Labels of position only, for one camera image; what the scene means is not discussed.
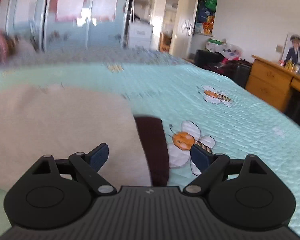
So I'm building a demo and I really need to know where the grey and maroon sweatshirt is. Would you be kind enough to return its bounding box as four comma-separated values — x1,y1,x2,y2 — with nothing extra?
0,85,169,191

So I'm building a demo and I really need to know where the teal bee-pattern bedspread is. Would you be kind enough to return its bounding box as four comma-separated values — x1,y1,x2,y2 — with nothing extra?
0,47,300,235

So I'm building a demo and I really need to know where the wooden dresser desk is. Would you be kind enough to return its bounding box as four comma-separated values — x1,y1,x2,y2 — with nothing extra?
245,55,300,113

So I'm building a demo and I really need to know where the portrait photo of pilot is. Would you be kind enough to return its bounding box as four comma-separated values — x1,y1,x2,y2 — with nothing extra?
280,33,300,75

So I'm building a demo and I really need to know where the white drawer cabinet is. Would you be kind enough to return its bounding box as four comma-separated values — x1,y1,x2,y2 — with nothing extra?
128,22,153,49

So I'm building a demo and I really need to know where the blue sliding-door wardrobe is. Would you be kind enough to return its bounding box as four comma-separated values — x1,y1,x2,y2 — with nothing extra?
0,0,132,51

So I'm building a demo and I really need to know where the white room door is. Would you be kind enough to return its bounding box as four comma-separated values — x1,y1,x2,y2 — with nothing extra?
170,0,198,59

